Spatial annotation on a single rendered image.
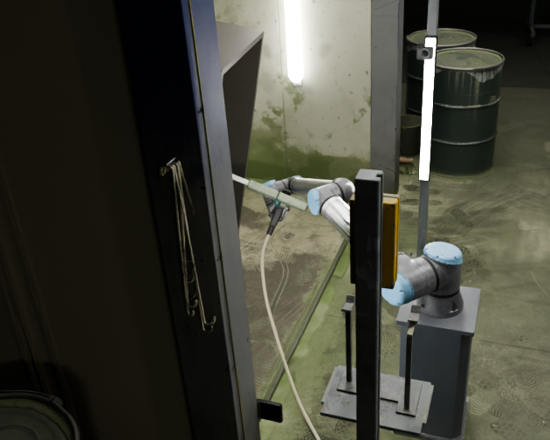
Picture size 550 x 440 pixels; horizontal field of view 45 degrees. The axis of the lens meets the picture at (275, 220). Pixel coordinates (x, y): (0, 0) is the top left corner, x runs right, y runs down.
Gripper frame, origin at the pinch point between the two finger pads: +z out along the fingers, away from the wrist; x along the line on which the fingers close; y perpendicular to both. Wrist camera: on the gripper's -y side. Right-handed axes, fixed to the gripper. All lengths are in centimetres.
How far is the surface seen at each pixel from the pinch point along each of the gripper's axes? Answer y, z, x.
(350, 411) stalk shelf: 62, 109, -48
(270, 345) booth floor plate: 67, -37, -25
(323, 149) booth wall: -67, -165, -9
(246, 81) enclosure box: -44, 16, 38
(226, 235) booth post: 28, 118, 9
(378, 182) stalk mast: 3, 165, -21
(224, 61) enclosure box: -33, 71, 41
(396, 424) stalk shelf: 59, 115, -61
